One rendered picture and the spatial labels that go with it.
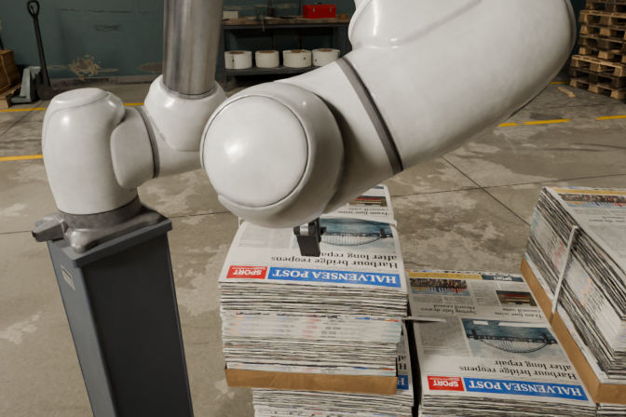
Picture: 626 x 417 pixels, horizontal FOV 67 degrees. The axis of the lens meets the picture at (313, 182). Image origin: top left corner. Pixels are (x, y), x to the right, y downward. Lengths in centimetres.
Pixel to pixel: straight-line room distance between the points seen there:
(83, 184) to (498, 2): 79
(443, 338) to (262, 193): 75
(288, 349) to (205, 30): 56
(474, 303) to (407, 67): 82
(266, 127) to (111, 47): 708
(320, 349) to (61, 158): 57
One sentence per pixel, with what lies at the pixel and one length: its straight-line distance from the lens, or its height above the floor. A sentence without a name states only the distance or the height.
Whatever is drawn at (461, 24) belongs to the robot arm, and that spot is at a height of 145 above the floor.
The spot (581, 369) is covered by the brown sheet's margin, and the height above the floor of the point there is 86.
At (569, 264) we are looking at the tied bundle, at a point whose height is 98.
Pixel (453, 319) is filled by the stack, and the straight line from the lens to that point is 105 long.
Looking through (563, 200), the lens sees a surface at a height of 107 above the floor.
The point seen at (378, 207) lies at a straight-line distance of 92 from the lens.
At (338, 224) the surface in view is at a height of 106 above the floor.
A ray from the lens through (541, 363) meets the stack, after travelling 101.
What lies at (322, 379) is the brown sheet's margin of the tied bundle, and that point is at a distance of 84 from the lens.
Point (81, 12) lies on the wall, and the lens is 737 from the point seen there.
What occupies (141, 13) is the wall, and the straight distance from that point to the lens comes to 724.
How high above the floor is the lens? 148
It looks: 24 degrees down
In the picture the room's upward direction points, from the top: straight up
